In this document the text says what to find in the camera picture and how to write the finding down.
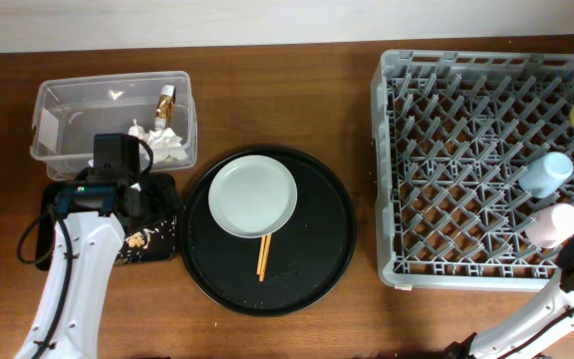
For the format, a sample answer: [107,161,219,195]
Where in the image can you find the white tissue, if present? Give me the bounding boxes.
[143,128,187,164]
[129,119,146,139]

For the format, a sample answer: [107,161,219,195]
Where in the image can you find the food scraps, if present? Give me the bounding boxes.
[115,220,176,265]

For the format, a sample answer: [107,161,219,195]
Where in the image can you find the grey round plate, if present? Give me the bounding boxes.
[208,155,298,238]

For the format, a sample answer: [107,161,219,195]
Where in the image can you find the wooden chopstick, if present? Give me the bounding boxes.
[256,235,267,275]
[258,234,272,282]

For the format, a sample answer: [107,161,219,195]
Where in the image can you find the light blue cup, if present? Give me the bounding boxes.
[518,152,574,198]

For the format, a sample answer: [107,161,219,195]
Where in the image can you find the pink cup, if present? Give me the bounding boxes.
[524,203,574,248]

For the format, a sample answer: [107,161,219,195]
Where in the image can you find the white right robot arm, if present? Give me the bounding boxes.
[442,235,574,359]

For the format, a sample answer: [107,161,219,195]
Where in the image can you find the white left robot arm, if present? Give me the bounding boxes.
[17,174,182,358]

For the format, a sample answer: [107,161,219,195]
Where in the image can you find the clear plastic waste bin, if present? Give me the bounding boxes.
[31,71,197,180]

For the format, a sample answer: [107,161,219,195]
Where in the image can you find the grey dishwasher rack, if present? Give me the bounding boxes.
[371,50,574,291]

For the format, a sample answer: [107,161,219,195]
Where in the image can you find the black rectangular tray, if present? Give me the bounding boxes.
[35,174,183,265]

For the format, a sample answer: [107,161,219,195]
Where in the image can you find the gold snack wrapper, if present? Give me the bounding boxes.
[154,85,175,131]

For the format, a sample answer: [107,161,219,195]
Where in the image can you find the round black tray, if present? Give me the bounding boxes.
[176,147,357,316]

